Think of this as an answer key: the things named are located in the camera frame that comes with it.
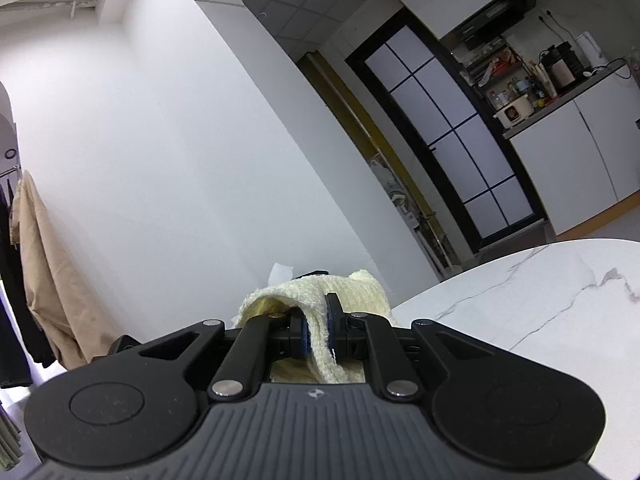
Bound dark hanging clothes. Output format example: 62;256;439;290
0;180;56;388

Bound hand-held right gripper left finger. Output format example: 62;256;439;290
135;310;311;401

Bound white tissue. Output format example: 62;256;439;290
266;261;296;286

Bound black kitchen shelf rack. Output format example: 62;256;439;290
457;42;538;111

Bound white plastic bag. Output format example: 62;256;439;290
370;157;421;231

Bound beige hanging garment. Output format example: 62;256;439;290
10;170;123;371

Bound pale yellow towel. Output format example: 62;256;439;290
232;269;393;385

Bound black kitchen appliance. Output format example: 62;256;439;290
539;42;586;92

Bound green hanging garment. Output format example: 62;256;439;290
0;400;23;466

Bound black range hood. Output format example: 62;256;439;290
452;0;540;48

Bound black framed glass door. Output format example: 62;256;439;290
345;10;548;253

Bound white electric kettle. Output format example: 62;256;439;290
575;31;608;72

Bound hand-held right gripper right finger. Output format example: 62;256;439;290
326;294;506;401

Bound row of condiment bottles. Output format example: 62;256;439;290
485;75;548;111

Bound white lower kitchen cabinet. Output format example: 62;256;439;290
502;62;640;241

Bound white rice cooker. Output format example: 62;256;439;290
494;97;532;128

